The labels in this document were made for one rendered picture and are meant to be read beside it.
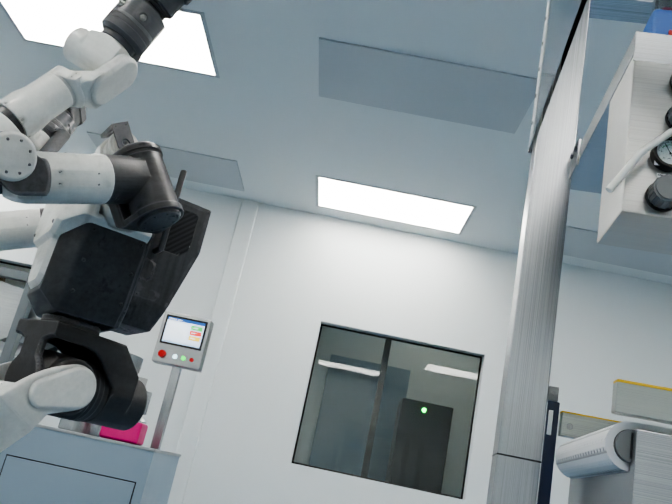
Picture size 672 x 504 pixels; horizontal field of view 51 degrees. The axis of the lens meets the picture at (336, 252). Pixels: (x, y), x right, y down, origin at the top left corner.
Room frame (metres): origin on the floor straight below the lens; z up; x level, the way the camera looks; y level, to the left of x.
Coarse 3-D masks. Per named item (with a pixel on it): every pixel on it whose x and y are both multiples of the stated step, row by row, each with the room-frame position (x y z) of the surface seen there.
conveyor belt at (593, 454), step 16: (592, 432) 0.84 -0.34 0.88; (608, 432) 0.73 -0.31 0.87; (656, 432) 0.72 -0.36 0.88; (560, 448) 0.96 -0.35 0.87; (576, 448) 0.86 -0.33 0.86; (592, 448) 0.78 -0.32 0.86; (608, 448) 0.73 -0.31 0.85; (560, 464) 0.96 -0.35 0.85; (576, 464) 0.87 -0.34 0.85; (592, 464) 0.80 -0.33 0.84; (608, 464) 0.75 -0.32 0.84; (624, 464) 0.73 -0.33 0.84
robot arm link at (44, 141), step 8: (48, 128) 1.61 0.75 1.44; (56, 128) 1.61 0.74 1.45; (32, 136) 1.57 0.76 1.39; (40, 136) 1.59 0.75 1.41; (48, 136) 1.61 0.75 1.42; (56, 136) 1.60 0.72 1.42; (64, 136) 1.61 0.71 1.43; (40, 144) 1.59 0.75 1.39; (48, 144) 1.58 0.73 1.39; (56, 144) 1.59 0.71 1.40; (64, 144) 1.62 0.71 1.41
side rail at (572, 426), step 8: (560, 416) 0.99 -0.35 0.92; (568, 416) 0.98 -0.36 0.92; (576, 416) 0.98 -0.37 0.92; (584, 416) 0.97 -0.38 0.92; (560, 424) 0.98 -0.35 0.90; (568, 424) 0.98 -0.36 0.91; (576, 424) 0.98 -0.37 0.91; (584, 424) 0.97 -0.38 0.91; (592, 424) 0.97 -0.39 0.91; (600, 424) 0.97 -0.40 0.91; (608, 424) 0.97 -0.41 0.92; (560, 432) 0.98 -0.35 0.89; (568, 432) 0.98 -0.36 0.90; (576, 432) 0.98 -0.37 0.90; (584, 432) 0.97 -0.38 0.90
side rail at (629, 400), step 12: (624, 384) 0.71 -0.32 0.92; (612, 396) 0.73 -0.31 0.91; (624, 396) 0.71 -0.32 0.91; (636, 396) 0.71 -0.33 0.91; (648, 396) 0.71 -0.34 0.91; (660, 396) 0.71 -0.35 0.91; (612, 408) 0.72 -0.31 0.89; (624, 408) 0.71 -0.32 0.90; (636, 408) 0.71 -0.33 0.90; (648, 408) 0.71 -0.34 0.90; (660, 408) 0.71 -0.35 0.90; (660, 420) 0.71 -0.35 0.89
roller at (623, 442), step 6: (624, 432) 0.72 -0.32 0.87; (630, 432) 0.72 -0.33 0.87; (618, 438) 0.72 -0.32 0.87; (624, 438) 0.72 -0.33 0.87; (630, 438) 0.72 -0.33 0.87; (618, 444) 0.72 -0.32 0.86; (624, 444) 0.72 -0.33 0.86; (630, 444) 0.72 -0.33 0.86; (618, 450) 0.72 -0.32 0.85; (624, 450) 0.72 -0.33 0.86; (630, 450) 0.72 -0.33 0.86; (618, 456) 0.73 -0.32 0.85; (624, 456) 0.72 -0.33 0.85; (630, 456) 0.72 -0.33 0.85
